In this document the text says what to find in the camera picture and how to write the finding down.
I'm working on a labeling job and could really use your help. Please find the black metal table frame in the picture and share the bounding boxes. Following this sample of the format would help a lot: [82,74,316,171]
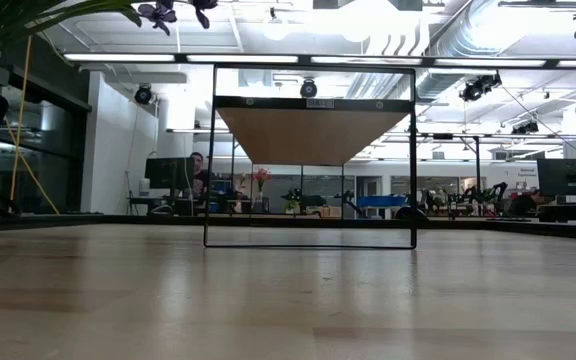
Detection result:
[0,212,576,241]

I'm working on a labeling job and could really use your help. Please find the blue storage bin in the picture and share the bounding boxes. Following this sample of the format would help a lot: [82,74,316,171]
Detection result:
[357,195,407,209]

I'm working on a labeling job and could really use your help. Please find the black metal rig frame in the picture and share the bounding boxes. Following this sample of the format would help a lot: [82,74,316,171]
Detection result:
[407,133,482,201]

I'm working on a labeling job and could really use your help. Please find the black spotlight cluster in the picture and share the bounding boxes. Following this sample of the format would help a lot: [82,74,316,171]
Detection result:
[511,119,539,135]
[460,73,503,103]

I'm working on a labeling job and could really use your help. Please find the silver ventilation duct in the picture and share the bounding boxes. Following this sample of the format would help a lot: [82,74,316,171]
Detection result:
[410,0,534,104]

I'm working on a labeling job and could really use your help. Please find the wooden shelf with black frame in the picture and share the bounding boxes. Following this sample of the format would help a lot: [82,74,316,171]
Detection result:
[202,63,418,250]

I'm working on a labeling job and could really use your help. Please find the black monitor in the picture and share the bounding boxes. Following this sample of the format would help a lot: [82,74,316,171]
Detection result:
[536,158,576,197]
[145,157,197,190]

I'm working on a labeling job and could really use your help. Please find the pink flowers in vase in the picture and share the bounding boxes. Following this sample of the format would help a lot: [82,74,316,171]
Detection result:
[252,167,272,201]

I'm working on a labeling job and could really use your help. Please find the person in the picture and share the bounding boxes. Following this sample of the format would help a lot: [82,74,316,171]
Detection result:
[187,151,210,201]
[510,192,540,216]

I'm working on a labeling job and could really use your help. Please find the yellow extension cable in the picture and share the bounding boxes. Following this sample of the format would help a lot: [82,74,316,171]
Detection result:
[0,34,60,215]

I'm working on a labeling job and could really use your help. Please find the purple artificial flower sprig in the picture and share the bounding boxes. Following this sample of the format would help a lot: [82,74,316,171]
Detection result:
[0,0,219,56]

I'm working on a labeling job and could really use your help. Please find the long white light bar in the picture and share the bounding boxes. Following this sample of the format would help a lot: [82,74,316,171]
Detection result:
[62,52,576,70]

